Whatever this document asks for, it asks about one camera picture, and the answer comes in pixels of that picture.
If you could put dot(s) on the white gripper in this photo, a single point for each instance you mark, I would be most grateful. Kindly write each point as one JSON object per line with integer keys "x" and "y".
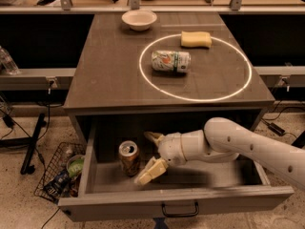
{"x": 170, "y": 148}

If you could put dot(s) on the orange soda can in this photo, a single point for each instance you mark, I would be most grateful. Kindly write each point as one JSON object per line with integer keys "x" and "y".
{"x": 129, "y": 156}

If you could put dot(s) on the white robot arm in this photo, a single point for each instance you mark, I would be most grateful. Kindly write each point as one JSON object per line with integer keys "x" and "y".
{"x": 222, "y": 140}

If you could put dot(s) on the open grey top drawer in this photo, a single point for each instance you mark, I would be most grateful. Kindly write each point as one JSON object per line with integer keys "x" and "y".
{"x": 105, "y": 192}

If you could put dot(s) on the green white soda can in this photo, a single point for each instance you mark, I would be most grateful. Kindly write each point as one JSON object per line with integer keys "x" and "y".
{"x": 171, "y": 61}

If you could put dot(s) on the green lidded cup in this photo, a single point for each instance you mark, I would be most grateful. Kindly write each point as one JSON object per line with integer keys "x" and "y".
{"x": 75, "y": 166}

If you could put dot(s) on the dark blue snack bag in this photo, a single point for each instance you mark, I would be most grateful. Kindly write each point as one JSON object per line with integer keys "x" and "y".
{"x": 55, "y": 187}

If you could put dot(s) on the yellow sponge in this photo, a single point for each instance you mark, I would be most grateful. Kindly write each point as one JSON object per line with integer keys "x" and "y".
{"x": 193, "y": 39}

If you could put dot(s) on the black power adapter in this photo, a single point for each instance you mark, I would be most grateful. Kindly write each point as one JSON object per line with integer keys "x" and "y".
{"x": 276, "y": 129}

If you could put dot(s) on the black table leg stand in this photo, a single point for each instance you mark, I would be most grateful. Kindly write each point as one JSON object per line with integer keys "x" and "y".
{"x": 30, "y": 142}

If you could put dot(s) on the white bowl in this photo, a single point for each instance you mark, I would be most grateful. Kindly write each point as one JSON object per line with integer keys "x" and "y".
{"x": 139, "y": 20}

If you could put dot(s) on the clear plastic bottle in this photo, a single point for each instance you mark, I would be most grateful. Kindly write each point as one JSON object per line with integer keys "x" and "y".
{"x": 8, "y": 63}

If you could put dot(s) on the black drawer handle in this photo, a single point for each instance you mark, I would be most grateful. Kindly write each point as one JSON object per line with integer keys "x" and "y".
{"x": 180, "y": 211}

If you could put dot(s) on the black wire basket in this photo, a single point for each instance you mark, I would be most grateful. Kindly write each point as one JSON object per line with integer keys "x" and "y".
{"x": 58, "y": 162}

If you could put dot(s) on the grey metal rail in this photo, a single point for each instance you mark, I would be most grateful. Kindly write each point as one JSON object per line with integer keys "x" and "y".
{"x": 37, "y": 79}

